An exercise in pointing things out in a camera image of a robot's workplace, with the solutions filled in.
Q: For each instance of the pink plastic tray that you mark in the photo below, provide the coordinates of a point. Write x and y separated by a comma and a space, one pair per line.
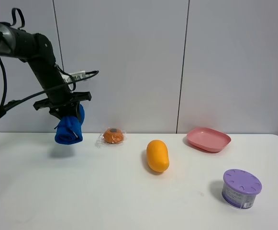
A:
208, 139

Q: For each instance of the purple lidded round container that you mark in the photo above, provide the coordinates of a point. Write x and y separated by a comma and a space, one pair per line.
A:
240, 188

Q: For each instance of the blue cloth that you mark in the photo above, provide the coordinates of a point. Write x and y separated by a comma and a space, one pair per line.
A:
68, 130

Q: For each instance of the yellow mango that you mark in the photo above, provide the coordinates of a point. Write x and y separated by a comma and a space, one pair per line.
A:
157, 156

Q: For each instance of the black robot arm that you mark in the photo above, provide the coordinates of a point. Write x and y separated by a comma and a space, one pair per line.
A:
36, 50

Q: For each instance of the wrapped orange round pastry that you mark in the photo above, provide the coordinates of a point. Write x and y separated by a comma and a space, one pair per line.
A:
111, 137

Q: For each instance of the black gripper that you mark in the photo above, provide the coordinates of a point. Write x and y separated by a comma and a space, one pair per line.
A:
63, 97

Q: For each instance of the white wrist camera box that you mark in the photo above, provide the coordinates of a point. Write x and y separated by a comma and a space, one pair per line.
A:
76, 75

